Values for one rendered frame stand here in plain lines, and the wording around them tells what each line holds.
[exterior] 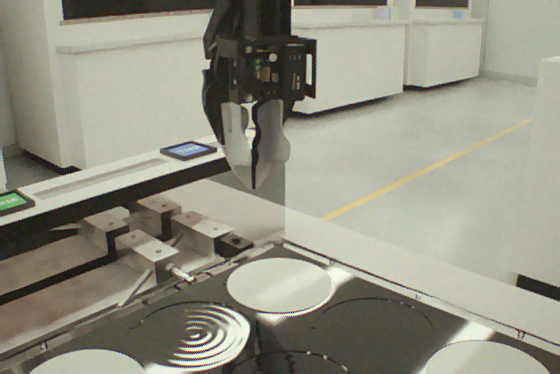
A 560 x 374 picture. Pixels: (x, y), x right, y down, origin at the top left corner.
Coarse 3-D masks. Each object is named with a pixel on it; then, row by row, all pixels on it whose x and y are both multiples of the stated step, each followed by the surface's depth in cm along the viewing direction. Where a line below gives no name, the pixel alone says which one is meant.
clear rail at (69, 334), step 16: (272, 240) 61; (240, 256) 57; (208, 272) 54; (176, 288) 51; (128, 304) 48; (144, 304) 48; (96, 320) 45; (112, 320) 46; (64, 336) 43; (16, 352) 40; (32, 352) 41; (0, 368) 39
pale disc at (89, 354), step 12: (60, 360) 40; (72, 360) 40; (84, 360) 40; (96, 360) 40; (108, 360) 41; (120, 360) 41; (132, 360) 41; (36, 372) 39; (48, 372) 39; (60, 372) 39; (72, 372) 39; (84, 372) 39; (96, 372) 39; (108, 372) 39; (120, 372) 39; (132, 372) 39; (144, 372) 39
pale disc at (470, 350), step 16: (448, 352) 42; (464, 352) 41; (480, 352) 41; (496, 352) 41; (512, 352) 41; (432, 368) 40; (448, 368) 40; (464, 368) 40; (480, 368) 39; (496, 368) 39; (512, 368) 39; (528, 368) 39; (544, 368) 39
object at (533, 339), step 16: (288, 240) 61; (320, 256) 57; (352, 272) 54; (368, 272) 54; (400, 288) 51; (432, 304) 48; (448, 304) 48; (480, 320) 45; (496, 320) 45; (512, 336) 43; (528, 336) 43
